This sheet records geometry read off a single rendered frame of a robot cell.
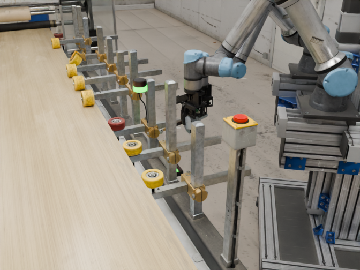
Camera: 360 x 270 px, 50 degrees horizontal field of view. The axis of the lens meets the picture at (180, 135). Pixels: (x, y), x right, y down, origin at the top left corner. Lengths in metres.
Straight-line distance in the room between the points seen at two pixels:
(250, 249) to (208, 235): 1.01
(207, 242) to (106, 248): 0.43
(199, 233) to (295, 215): 1.06
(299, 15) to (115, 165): 0.85
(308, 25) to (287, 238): 1.22
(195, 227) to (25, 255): 0.62
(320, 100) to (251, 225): 1.19
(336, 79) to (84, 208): 0.97
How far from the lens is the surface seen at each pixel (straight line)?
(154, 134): 1.81
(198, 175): 1.40
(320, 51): 1.47
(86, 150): 1.59
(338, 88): 1.49
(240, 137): 1.04
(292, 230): 2.30
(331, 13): 4.78
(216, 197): 2.82
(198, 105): 1.57
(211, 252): 1.39
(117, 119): 1.81
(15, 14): 3.91
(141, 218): 1.21
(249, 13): 1.58
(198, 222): 1.50
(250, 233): 2.55
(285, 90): 2.14
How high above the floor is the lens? 1.66
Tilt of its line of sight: 27 degrees down
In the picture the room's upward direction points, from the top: straight up
